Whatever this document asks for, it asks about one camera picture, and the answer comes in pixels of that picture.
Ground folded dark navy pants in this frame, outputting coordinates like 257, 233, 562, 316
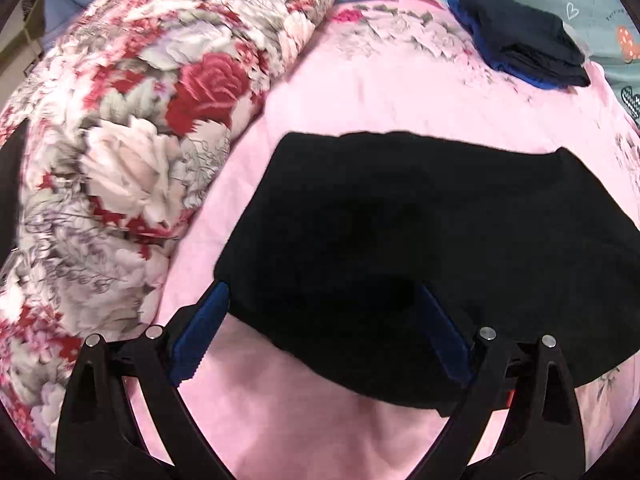
455, 0, 592, 87

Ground black flat object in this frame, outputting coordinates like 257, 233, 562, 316
0, 125, 28, 263

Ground pink floral bedsheet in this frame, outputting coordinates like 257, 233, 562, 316
120, 0, 640, 480

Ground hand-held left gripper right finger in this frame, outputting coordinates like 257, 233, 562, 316
416, 281, 587, 480

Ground folded blue garment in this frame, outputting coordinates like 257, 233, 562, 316
447, 0, 553, 90

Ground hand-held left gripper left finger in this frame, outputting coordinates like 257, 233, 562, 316
55, 281, 236, 480

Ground black pants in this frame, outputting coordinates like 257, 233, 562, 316
214, 131, 640, 418

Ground red floral quilt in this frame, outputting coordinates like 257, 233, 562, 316
0, 0, 348, 466

